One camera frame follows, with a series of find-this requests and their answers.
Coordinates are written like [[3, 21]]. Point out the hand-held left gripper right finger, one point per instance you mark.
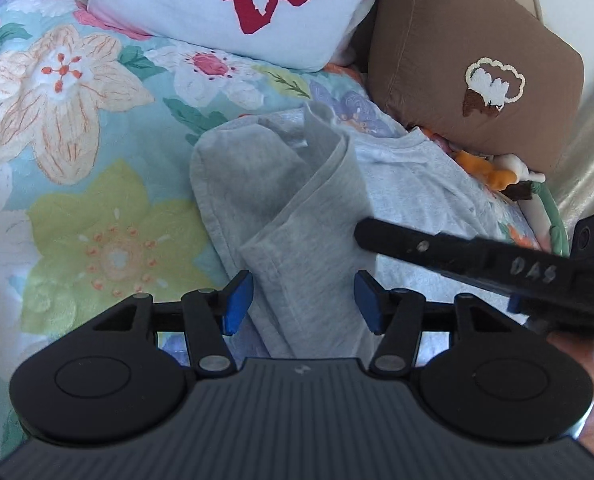
[[367, 301]]

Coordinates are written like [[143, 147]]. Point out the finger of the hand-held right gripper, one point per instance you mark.
[[427, 249]]

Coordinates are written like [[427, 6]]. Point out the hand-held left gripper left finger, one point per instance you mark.
[[237, 305]]

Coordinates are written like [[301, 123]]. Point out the grey sweatshirt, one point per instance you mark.
[[302, 240]]

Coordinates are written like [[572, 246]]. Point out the brown embroidered pillow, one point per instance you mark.
[[452, 35]]

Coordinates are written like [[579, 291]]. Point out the floral quilt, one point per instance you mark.
[[77, 160]]

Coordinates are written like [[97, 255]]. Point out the white pillow with red mark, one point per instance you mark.
[[177, 15]]

